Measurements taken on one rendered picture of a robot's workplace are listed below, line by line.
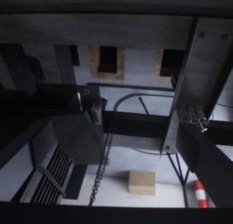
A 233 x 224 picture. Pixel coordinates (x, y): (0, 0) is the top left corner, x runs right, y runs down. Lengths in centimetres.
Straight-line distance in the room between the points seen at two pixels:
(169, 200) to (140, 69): 231
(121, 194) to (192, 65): 264
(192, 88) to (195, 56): 17
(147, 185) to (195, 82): 216
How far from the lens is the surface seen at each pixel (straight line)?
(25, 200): 88
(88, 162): 112
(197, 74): 92
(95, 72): 171
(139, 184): 287
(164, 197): 325
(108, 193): 319
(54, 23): 90
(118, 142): 128
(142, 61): 159
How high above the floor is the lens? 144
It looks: 49 degrees down
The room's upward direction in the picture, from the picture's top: 167 degrees counter-clockwise
